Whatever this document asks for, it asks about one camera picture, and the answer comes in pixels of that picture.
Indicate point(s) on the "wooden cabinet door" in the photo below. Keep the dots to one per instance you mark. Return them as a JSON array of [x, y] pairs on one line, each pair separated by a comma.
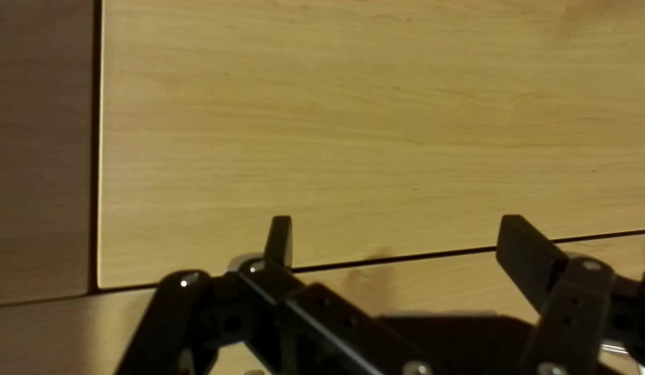
[[371, 125]]

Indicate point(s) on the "wooden sink front panel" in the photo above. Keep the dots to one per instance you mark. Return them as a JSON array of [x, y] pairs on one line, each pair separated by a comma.
[[38, 138]]

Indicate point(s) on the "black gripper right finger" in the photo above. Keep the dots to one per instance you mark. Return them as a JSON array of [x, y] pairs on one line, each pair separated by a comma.
[[579, 313]]

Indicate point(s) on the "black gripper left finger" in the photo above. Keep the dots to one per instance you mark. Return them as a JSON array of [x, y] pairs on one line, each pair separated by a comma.
[[198, 325]]

